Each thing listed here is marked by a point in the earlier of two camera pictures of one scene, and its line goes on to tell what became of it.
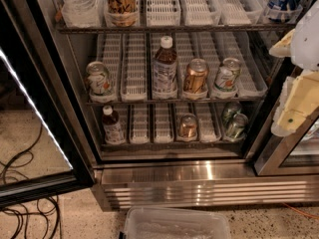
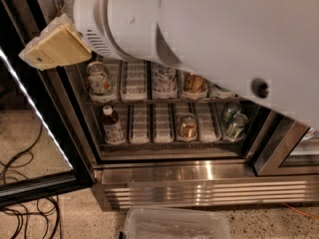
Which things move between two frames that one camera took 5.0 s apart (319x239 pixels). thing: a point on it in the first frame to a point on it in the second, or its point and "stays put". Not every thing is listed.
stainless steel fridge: [175, 86] stays put
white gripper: [307, 42] to [86, 17]
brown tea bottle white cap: [164, 71] stays put
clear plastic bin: [175, 223] stays put
